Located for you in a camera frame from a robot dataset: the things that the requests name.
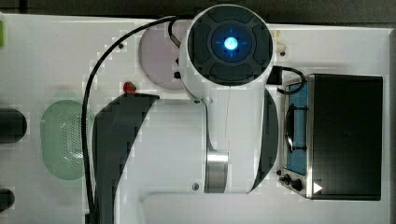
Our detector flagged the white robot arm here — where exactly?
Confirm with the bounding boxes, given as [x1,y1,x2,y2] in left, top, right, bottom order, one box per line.
[92,5,277,224]

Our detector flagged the grey round plate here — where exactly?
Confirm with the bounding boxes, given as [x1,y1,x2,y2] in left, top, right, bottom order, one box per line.
[138,22,183,91]

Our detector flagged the red plush strawberry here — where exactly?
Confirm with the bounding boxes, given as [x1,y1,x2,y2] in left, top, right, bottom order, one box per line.
[123,81,136,93]

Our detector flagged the peeled plush banana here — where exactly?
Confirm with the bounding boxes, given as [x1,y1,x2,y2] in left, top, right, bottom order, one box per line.
[273,30,287,53]

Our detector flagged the silver toaster oven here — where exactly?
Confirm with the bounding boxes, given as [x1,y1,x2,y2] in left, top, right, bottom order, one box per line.
[278,74,383,201]

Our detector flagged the green perforated colander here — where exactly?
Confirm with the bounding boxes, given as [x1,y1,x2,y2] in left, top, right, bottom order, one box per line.
[40,100,84,180]

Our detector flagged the black frying pan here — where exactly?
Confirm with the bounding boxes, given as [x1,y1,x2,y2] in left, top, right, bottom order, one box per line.
[0,108,27,144]

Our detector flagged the black round object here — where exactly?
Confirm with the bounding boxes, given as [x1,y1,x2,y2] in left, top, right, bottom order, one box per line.
[0,189,15,212]

